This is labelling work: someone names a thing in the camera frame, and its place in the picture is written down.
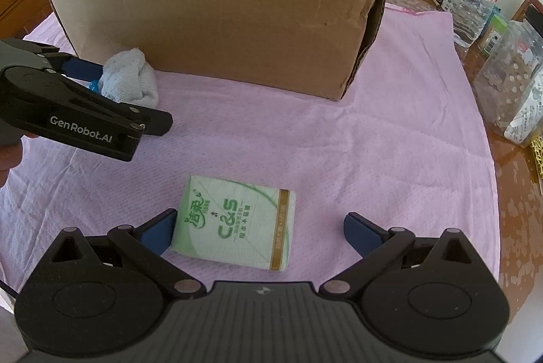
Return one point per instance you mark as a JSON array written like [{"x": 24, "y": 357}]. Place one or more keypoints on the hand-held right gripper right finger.
[{"x": 360, "y": 235}]

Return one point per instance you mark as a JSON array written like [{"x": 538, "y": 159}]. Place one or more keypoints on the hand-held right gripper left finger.
[{"x": 159, "y": 235}]

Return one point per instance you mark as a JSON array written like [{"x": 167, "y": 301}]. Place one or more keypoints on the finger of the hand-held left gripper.
[
  {"x": 155, "y": 122},
  {"x": 82, "y": 69}
]

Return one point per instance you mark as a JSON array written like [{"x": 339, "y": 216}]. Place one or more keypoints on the white sock blue stripe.
[{"x": 129, "y": 79}]

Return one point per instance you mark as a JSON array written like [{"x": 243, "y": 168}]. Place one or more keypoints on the green white tissue pack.
[{"x": 233, "y": 223}]

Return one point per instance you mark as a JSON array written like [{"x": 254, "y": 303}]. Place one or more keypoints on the brown cardboard box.
[{"x": 212, "y": 28}]

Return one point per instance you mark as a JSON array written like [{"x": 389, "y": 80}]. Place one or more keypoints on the person's left hand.
[{"x": 9, "y": 159}]

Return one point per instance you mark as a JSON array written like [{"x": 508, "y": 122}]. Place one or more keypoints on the pink cloth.
[{"x": 339, "y": 155}]

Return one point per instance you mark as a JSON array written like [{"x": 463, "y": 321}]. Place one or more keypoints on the gold foil wrapper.
[{"x": 538, "y": 163}]

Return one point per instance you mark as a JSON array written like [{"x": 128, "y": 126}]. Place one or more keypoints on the white printed packet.
[{"x": 528, "y": 117}]

